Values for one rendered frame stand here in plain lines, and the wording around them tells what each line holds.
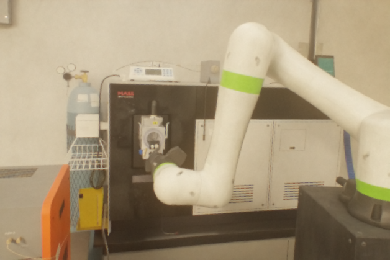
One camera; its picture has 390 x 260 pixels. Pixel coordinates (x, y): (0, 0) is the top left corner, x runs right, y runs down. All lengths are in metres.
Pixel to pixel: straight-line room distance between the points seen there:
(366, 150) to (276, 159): 0.89
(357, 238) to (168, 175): 0.47
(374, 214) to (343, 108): 0.29
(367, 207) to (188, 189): 0.43
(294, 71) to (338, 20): 2.31
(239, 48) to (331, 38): 2.41
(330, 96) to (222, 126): 0.32
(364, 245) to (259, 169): 0.94
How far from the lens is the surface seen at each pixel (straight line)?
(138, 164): 1.51
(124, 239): 1.57
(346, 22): 3.34
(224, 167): 0.92
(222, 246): 1.67
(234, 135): 0.90
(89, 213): 1.60
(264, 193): 1.73
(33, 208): 0.94
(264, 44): 0.87
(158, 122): 1.41
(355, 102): 1.01
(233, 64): 0.87
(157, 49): 2.62
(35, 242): 0.97
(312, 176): 1.84
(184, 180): 0.91
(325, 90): 1.00
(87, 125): 1.76
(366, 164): 0.86
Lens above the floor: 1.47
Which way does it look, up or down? 8 degrees down
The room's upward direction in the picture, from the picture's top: 2 degrees clockwise
